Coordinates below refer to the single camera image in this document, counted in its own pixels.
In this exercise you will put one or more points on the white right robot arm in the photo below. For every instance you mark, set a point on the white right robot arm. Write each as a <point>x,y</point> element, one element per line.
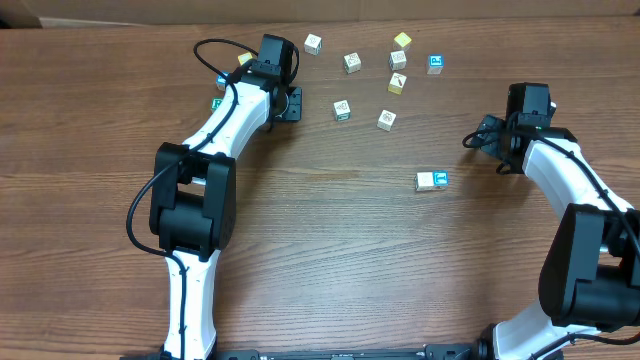
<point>588,286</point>

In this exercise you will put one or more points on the green R letter block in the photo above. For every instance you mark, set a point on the green R letter block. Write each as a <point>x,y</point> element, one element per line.
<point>216,102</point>

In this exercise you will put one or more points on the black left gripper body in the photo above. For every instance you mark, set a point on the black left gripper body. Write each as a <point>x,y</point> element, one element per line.
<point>292,108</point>

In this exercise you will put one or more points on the white picture block lower right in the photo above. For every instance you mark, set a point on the white picture block lower right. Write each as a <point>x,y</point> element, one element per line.
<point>386,120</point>

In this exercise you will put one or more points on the yellow block red picture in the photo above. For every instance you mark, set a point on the yellow block red picture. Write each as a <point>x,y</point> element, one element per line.
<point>397,83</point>

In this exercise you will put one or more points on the plain white wooden block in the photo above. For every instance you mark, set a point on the plain white wooden block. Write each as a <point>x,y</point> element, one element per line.
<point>424,181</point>

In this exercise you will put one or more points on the blue T umbrella block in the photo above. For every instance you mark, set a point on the blue T umbrella block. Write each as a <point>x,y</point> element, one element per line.
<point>440,179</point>

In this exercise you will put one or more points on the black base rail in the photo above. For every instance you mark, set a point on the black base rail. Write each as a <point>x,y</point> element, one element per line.
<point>340,355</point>

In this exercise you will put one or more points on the white butterfly block top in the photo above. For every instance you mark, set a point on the white butterfly block top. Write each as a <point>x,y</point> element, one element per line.
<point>313,44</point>

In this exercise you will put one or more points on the green edged picture block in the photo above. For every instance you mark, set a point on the green edged picture block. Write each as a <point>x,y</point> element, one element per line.
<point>341,110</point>

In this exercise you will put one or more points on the white picture block centre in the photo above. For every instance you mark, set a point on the white picture block centre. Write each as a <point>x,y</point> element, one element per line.
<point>352,62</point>

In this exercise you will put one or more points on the yellow top block left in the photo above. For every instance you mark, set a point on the yellow top block left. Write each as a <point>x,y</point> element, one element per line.
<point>244,58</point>

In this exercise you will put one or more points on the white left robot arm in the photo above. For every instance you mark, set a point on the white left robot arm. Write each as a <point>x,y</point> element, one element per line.
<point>193,189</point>

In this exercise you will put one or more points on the blue top block left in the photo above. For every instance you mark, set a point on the blue top block left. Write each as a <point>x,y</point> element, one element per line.
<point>221,82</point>

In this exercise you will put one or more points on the blue P letter block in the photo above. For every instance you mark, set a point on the blue P letter block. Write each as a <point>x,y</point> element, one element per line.
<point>435,64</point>

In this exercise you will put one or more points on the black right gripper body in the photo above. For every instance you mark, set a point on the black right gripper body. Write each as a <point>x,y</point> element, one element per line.
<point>492,130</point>

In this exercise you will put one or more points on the yellow top block right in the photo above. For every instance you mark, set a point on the yellow top block right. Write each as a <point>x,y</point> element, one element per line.
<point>402,42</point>

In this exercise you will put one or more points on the white picture block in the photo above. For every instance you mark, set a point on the white picture block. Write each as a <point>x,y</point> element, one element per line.
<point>386,120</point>
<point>397,60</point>
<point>352,62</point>

